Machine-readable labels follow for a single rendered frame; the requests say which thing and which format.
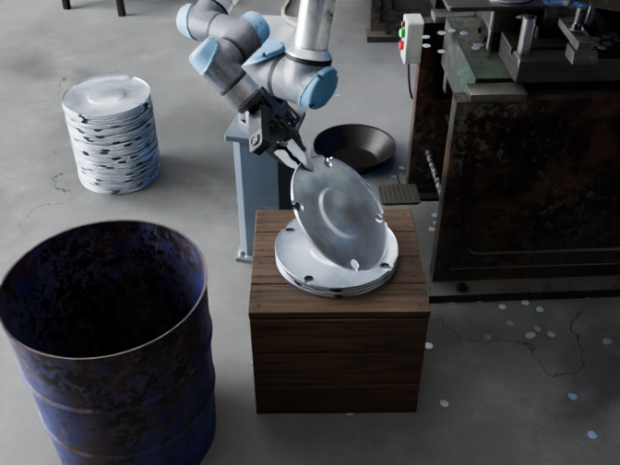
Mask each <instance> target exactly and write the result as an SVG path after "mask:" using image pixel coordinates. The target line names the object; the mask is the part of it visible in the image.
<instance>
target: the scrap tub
mask: <svg viewBox="0 0 620 465"><path fill-rule="evenodd" d="M209 323H210V324H209ZM0 325H1V327H2V329H3V330H4V332H5V333H6V335H7V338H8V340H9V342H10V344H11V347H12V349H13V351H14V354H15V355H16V357H17V360H18V370H19V373H20V375H21V378H22V380H23V381H24V383H25V384H26V386H27V387H28V389H29V390H30V392H31V394H32V396H33V398H34V400H35V402H36V405H37V407H38V410H39V415H40V419H41V422H42V425H43V427H44V429H45V430H46V432H47V434H48V435H49V436H50V437H51V439H52V441H53V443H54V447H55V449H56V452H57V454H58V456H59V459H60V460H61V462H62V464H63V465H198V464H199V463H200V462H201V460H202V459H203V458H204V457H205V456H206V454H207V452H208V451H209V448H210V446H211V444H212V441H213V438H214V435H215V431H216V407H215V393H214V388H215V368H214V364H213V362H212V351H211V340H212V333H213V326H212V319H211V316H210V312H209V298H208V267H207V263H206V260H205V258H204V256H203V254H202V252H201V251H200V249H199V248H198V246H197V245H196V244H195V243H194V242H193V241H192V240H191V239H190V238H188V237H187V236H186V235H184V234H183V233H181V232H179V231H177V230H175V229H173V228H171V227H169V226H166V225H163V224H160V223H157V222H153V221H142V220H130V219H118V220H107V221H94V222H90V223H86V224H82V225H78V226H76V227H73V228H70V229H67V230H64V231H62V232H59V233H56V234H54V235H52V236H50V237H48V238H46V239H45V240H43V241H41V242H39V243H38V244H36V245H34V246H33V247H32V248H31V249H29V250H28V251H27V252H26V253H24V254H23V255H22V256H21V257H20V258H19V259H18V260H17V261H16V262H15V263H14V264H13V265H12V266H11V267H10V269H9V270H8V271H7V272H6V275H5V276H4V277H3V278H2V281H1V283H0ZM24 376H25V377H24Z"/></svg>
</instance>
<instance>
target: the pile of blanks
mask: <svg viewBox="0 0 620 465"><path fill-rule="evenodd" d="M141 104H142V105H141V106H140V107H138V108H136V109H135V110H133V111H131V112H128V113H123V114H119V115H115V116H109V117H86V116H81V115H82V114H81V115H77V114H74V113H71V112H69V111H68V110H67V109H66V108H65V107H64V105H63V109H64V111H65V115H66V123H67V127H68V132H69V135H70V142H71V145H72V147H73V150H74V155H75V159H76V163H77V172H78V176H79V179H80V181H81V183H82V184H83V185H84V186H85V187H87V188H88V189H89V190H91V191H93V192H96V193H100V194H105V195H114V194H116V195H121V194H127V193H131V192H135V191H137V190H140V189H142V188H144V187H146V186H148V185H150V184H152V183H153V182H154V181H155V180H156V179H157V178H158V177H159V175H160V173H161V171H160V170H161V155H160V148H159V140H158V136H157V131H156V124H155V120H154V112H153V104H152V98H151V94H150V95H149V98H148V100H147V101H146V102H145V103H144V104H143V103H141Z"/></svg>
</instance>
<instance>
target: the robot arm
mask: <svg viewBox="0 0 620 465"><path fill-rule="evenodd" d="M238 1H239V0H198V2H197V4H186V5H185V6H182V7H181V8H180V10H179V12H178V14H177V18H176V25H177V28H178V30H179V31H180V33H182V34H183V35H185V36H186V37H188V38H190V39H192V40H194V41H199V42H202V43H201V44H200V45H199V46H198V47H197V48H196V49H195V51H193V52H192V53H191V54H190V56H189V61H190V63H191V64H192V65H193V67H194V68H195V69H196V70H197V72H198V73H199V75H200V76H203V77H204V79H205V80H206V81H207V82H208V83H209V84H210V85H211V86H212V87H213V88H214V89H215V90H216V91H217V92H218V93H219V94H220V95H221V96H222V97H223V98H224V99H225V100H226V101H227V102H228V103H229V104H230V105H231V106H232V107H233V109H237V112H238V113H239V115H238V121H239V126H240V128H241V129H242V130H243V131H244V132H245V133H247V134H249V147H250V152H252V153H255V154H256V155H258V156H260V155H261V154H262V153H263V152H264V151H266V152H267V154H268V155H269V156H270V157H271V158H273V159H274V160H276V161H279V162H280V163H282V164H284V165H288V166H289V167H291V168H293V169H296V168H297V166H298V165H299V164H300V163H301V162H302V163H303V165H304V167H305V169H307V170H309V171H311V172H312V171H313V170H314V165H313V162H312V159H311V156H310V153H311V148H312V145H311V142H310V141H309V140H308V139H304V140H302V139H301V136H300V134H299V133H298V131H297V130H296V129H295V127H296V123H297V124H298V122H299V121H300V119H301V117H300V116H299V115H298V114H297V113H296V112H295V110H294V109H293V108H292V107H291V106H290V105H289V103H288V101H289V102H292V103H294V104H297V105H299V106H300V107H303V108H304V107H305V108H308V109H312V110H316V109H320V108H322V107H323V106H324V105H326V104H327V103H328V101H329V100H330V99H331V97H332V96H333V94H334V92H335V90H336V87H337V85H338V79H339V76H338V72H337V70H336V69H335V68H334V67H332V66H331V62H332V56H331V54H330V53H329V51H328V43H329V37H330V32H331V26H332V20H333V15H334V9H335V4H336V0H301V2H300V7H299V14H298V20H297V27H296V33H295V39H294V45H293V46H291V47H290V48H289V49H288V50H287V53H285V50H286V48H285V46H284V43H283V42H280V41H277V40H268V37H269V35H270V29H269V25H268V23H267V21H266V20H265V19H264V18H263V17H262V16H261V15H260V14H258V13H257V12H254V11H249V12H246V13H245V14H244V15H241V18H235V17H232V16H229V15H230V14H231V12H232V11H233V9H234V7H235V6H236V4H237V3H238ZM292 111H293V113H294V114H295V115H296V117H295V118H294V117H293V116H292ZM293 120H294V121H295V122H296V123H295V122H294V121H293ZM287 140H288V146H287V145H286V144H284V143H282V142H281V141H284V142H286V141H287Z"/></svg>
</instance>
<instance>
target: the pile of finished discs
mask: <svg viewBox="0 0 620 465"><path fill-rule="evenodd" d="M387 230H388V244H387V252H386V254H385V256H384V258H383V260H382V261H381V262H380V263H379V264H378V265H377V266H376V267H374V268H372V269H369V270H367V271H357V268H358V265H357V263H356V261H355V260H352V261H351V264H352V267H353V268H354V269H355V271H351V270H347V269H345V268H341V267H339V266H337V265H335V264H333V263H332V262H330V261H329V260H328V259H326V258H325V257H324V256H323V255H321V254H320V253H319V252H318V251H317V250H316V248H315V247H314V246H313V245H312V244H311V242H310V241H309V240H308V238H307V237H306V235H305V234H304V232H303V230H302V228H301V226H300V224H299V222H298V220H297V218H296V219H294V220H292V221H290V222H289V223H288V226H287V227H286V229H283V230H281V231H280V233H279V235H278V237H277V239H276V243H275V253H276V263H277V266H278V269H279V271H280V273H281V274H282V276H283V277H284V278H285V279H286V280H287V281H288V282H289V283H291V284H292V285H293V286H295V287H297V288H298V289H300V290H302V291H305V292H309V293H312V294H314V295H318V296H323V297H331V298H337V295H340V298H345V297H353V296H358V295H362V294H365V293H368V292H371V291H373V290H375V289H377V288H379V287H380V286H382V285H383V284H384V283H385V282H387V281H388V280H389V279H390V277H391V276H392V275H393V273H394V271H395V269H396V267H397V264H398V259H399V247H398V242H397V239H396V237H395V235H394V234H393V232H392V231H391V230H390V229H389V228H388V227H387Z"/></svg>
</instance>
